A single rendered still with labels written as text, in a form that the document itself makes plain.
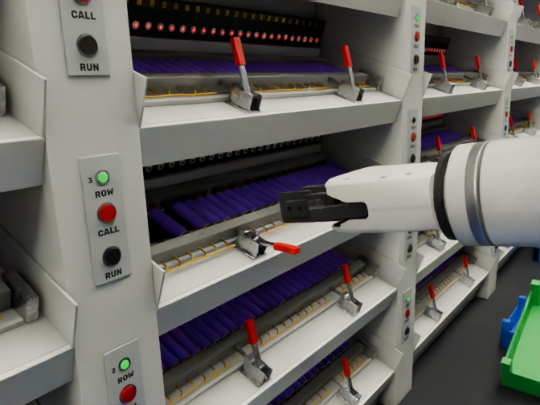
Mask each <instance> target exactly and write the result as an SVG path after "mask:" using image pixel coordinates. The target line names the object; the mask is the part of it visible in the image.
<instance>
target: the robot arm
mask: <svg viewBox="0 0 540 405"><path fill-rule="evenodd" d="M278 197H279V202H280V211H281V216H282V220H283V222H284V223H317V222H336V223H334V224H333V225H332V226H331V227H332V228H333V229H334V230H335V231H337V232H345V233H379V232H402V231H430V230H441V231H442V232H443V234H444V235H445V236H446V238H448V239H450V240H458V241H459V242H460V243H461V244H462V245H464V246H489V247H540V135H535V136H528V137H515V138H509V139H501V140H495V141H482V142H475V143H468V144H461V145H458V146H457V147H455V149H454V150H453V151H447V152H444V153H443V154H442V155H441V156H440V159H439V160H438V162H428V163H415V164H404V165H392V166H371V167H366V168H363V169H360V170H355V171H352V172H349V173H346V174H342V175H339V176H337V177H334V178H331V179H329V180H328V182H327V183H326V184H318V185H308V186H302V187H301V191H289V192H282V193H279V195H278ZM337 221H338V222H337Z"/></svg>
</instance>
